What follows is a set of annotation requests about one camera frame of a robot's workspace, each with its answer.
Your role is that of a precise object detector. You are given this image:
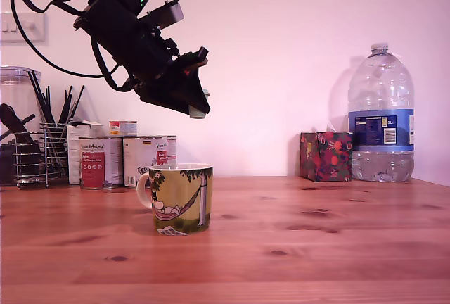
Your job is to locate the chrome wire utensil rack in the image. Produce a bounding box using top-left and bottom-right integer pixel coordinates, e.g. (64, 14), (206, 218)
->
(13, 122), (70, 189)

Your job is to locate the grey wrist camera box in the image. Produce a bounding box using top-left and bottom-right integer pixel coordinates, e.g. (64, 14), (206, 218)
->
(140, 0), (185, 32)

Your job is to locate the short black cable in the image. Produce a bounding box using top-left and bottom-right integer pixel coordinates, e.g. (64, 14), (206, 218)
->
(90, 36), (139, 92)

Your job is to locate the black chopstick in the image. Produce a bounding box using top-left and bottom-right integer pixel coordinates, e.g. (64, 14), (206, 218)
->
(32, 70), (57, 125)
(67, 84), (86, 122)
(62, 85), (74, 125)
(27, 70), (53, 125)
(46, 85), (54, 125)
(58, 89), (70, 125)

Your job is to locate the large clear water bottle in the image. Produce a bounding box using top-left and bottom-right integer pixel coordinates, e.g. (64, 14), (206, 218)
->
(347, 42), (416, 183)

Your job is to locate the white cardboard box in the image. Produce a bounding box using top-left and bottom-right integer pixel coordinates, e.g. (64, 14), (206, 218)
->
(66, 120), (104, 186)

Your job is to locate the white label tin can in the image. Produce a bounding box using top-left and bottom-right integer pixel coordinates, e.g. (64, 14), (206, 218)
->
(122, 135), (178, 189)

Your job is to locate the red label tin can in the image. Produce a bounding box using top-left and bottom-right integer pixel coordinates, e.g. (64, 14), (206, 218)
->
(78, 136), (124, 191)

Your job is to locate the white wall switch plate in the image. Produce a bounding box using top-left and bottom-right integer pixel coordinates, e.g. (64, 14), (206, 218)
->
(0, 11), (47, 44)

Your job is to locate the dark wooden utensil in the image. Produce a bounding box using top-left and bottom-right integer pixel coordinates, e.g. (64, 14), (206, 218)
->
(0, 103), (37, 132)
(0, 130), (35, 146)

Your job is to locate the green illustrated ceramic mug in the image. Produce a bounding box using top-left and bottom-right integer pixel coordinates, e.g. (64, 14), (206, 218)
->
(136, 163), (214, 237)

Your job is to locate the floral tissue box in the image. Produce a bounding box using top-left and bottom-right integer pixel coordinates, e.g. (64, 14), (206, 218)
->
(299, 122), (354, 183)

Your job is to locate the small tin can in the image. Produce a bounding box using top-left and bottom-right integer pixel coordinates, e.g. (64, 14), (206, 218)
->
(108, 120), (139, 138)

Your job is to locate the grey coffee capsule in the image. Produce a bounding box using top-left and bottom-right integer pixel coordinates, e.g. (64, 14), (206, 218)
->
(188, 89), (211, 120)

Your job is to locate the clear plastic storage jar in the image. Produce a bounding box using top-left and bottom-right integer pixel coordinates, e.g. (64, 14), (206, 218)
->
(0, 65), (43, 187)

